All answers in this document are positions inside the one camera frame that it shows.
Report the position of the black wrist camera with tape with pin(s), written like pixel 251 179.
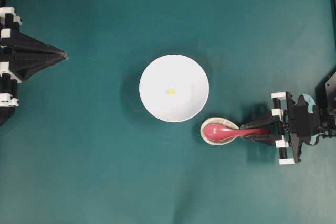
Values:
pixel 307 119

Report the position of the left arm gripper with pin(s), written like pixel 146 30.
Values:
pixel 17 66

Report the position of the white round bowl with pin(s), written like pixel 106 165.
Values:
pixel 178 72

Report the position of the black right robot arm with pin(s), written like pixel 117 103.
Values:
pixel 327 128

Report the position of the red plastic spoon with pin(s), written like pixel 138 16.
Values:
pixel 216 132

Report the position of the speckled ceramic spoon rest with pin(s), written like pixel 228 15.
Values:
pixel 222 122

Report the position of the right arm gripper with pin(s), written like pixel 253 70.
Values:
pixel 283 116

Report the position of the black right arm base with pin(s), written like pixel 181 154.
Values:
pixel 325 92

